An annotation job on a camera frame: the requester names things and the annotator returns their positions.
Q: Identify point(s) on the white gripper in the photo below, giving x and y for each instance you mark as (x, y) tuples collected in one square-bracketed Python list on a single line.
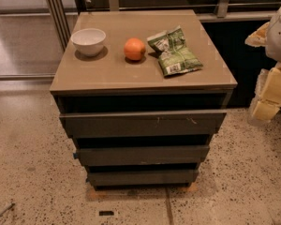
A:
[(279, 37)]

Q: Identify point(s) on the grey drawer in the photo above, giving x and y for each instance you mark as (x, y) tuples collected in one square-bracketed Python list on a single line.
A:
[(151, 155), (138, 124), (110, 179)]

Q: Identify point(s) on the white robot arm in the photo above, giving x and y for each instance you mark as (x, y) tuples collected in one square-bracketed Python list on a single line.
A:
[(273, 46)]

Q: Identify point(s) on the grey drawer cabinet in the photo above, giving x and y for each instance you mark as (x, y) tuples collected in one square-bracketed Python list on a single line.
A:
[(109, 83)]

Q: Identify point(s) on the green snack bag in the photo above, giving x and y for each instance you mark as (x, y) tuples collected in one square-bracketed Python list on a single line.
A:
[(173, 55)]

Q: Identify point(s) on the orange fruit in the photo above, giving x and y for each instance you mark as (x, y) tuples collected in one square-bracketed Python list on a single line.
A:
[(134, 49)]

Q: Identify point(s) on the white ceramic bowl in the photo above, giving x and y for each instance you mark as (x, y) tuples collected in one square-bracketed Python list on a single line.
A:
[(89, 41)]

